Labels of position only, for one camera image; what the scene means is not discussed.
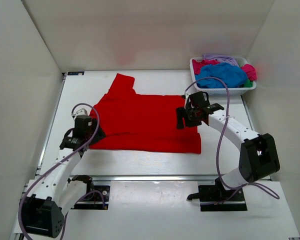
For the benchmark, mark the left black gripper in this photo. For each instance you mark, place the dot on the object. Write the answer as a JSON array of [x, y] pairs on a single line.
[[99, 135]]

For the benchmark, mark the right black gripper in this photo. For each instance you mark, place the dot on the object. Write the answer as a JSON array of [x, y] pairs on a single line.
[[180, 114]]

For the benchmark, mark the red t shirt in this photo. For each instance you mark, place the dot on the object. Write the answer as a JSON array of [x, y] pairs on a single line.
[[141, 122]]

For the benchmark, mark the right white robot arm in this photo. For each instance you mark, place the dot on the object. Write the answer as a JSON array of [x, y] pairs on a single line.
[[258, 156]]

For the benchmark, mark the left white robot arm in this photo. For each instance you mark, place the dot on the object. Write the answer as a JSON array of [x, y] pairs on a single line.
[[46, 203]]

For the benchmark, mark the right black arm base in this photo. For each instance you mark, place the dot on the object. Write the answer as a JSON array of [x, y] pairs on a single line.
[[215, 198]]

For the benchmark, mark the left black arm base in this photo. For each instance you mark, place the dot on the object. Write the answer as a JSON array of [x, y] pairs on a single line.
[[98, 195]]

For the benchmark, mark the pink t shirt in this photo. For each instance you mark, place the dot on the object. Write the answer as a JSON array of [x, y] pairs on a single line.
[[247, 68]]

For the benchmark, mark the lavender t shirt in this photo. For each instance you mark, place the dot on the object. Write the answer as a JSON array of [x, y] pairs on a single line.
[[221, 58]]

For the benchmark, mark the small dark label sticker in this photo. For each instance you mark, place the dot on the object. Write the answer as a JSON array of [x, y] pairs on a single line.
[[75, 73]]

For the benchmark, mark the green t shirt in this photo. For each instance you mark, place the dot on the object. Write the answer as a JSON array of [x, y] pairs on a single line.
[[248, 84]]

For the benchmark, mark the white plastic laundry basket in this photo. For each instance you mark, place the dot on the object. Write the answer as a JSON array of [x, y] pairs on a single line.
[[221, 91]]

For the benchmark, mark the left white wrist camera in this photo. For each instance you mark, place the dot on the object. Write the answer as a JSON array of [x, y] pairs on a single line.
[[80, 112]]

